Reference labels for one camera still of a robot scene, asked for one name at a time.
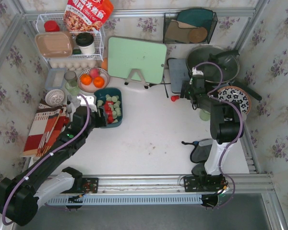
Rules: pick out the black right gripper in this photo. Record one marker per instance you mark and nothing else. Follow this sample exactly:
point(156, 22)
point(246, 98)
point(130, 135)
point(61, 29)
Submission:
point(185, 91)

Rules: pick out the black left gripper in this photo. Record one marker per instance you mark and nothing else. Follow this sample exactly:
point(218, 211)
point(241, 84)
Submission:
point(102, 116)

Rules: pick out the red capsule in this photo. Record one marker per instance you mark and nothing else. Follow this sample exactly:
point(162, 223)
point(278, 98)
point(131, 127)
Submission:
point(174, 98)

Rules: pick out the teal storage basket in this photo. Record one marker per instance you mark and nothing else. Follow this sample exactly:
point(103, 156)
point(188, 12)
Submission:
point(108, 99)

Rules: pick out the clear glass cup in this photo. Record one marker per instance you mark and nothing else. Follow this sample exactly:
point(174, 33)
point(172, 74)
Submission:
point(73, 101)

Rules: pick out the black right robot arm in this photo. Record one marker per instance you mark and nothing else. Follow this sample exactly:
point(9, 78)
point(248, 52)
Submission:
point(226, 127)

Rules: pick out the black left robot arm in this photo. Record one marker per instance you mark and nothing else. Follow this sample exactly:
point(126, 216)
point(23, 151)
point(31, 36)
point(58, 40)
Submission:
point(22, 196)

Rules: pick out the white strainer basket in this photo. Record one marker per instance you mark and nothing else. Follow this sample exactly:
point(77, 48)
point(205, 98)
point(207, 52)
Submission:
point(54, 97)

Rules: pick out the white black-lid coffee cup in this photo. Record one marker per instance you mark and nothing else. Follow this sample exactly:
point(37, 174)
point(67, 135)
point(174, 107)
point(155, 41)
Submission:
point(85, 41)

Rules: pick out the grey induction cooker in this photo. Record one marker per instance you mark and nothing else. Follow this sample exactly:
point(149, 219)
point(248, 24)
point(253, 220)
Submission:
point(178, 72)

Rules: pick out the green plastic cup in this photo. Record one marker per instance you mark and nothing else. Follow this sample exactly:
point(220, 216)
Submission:
point(204, 115)

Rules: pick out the black frying pan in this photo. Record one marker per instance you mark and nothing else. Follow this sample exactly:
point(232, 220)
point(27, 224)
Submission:
point(226, 59)

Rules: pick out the orange fruit right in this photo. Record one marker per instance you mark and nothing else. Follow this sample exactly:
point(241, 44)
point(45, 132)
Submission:
point(98, 82)

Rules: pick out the orange fruit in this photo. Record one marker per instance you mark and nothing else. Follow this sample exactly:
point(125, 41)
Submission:
point(86, 79)
point(98, 82)

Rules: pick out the orange fruit left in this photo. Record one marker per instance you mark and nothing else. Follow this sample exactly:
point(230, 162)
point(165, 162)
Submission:
point(86, 79)

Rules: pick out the floral blue plate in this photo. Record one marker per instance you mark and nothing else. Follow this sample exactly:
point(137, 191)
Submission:
point(236, 94)

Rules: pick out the green glass jar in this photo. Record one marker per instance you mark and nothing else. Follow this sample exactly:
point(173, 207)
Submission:
point(71, 84)

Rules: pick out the red apple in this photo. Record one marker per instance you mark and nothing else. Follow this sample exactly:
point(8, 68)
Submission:
point(94, 72)

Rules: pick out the patterned orange cloth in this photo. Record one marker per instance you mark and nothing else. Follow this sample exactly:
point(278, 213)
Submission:
point(46, 127)

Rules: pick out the round cork coaster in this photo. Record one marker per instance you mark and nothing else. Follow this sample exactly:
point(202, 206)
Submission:
point(197, 35)

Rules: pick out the orange behind board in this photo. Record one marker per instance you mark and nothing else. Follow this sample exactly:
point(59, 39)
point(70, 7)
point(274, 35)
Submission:
point(104, 64)

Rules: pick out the egg carton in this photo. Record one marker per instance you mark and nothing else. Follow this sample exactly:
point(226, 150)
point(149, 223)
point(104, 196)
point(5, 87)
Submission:
point(74, 65)

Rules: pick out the clear food container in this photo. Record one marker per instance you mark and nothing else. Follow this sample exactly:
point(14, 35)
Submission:
point(55, 79)

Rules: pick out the black mesh organizer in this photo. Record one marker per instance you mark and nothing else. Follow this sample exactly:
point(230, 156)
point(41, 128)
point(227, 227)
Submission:
point(175, 32)

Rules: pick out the green cutting board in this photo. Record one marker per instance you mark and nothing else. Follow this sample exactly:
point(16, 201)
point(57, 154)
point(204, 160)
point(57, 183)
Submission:
point(126, 54)

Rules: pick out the teal plate in organizer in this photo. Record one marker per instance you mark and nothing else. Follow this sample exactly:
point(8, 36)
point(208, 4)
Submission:
point(197, 17)

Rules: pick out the beige plastic tray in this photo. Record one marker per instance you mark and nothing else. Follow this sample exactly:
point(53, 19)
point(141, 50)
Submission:
point(55, 44)

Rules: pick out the red lid jar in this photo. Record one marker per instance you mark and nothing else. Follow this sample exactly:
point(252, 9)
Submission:
point(51, 26)

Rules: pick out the red snack bag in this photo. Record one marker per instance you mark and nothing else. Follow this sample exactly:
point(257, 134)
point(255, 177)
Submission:
point(86, 15)

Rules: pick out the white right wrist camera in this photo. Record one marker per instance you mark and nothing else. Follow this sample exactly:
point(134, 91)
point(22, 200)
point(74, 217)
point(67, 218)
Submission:
point(197, 72)

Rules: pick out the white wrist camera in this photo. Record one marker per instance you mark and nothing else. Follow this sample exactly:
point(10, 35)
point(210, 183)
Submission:
point(88, 101)
point(197, 72)

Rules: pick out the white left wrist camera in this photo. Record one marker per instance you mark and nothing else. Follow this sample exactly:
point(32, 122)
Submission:
point(88, 101)

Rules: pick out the white wire rack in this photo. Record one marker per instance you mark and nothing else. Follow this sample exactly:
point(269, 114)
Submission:
point(58, 17)

